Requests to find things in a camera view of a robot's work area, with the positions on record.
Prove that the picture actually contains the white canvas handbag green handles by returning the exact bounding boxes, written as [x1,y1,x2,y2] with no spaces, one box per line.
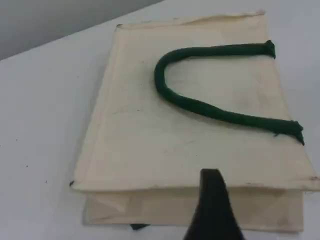
[68,9,320,235]

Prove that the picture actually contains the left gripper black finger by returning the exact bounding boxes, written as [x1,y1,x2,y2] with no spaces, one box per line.
[182,168,247,240]

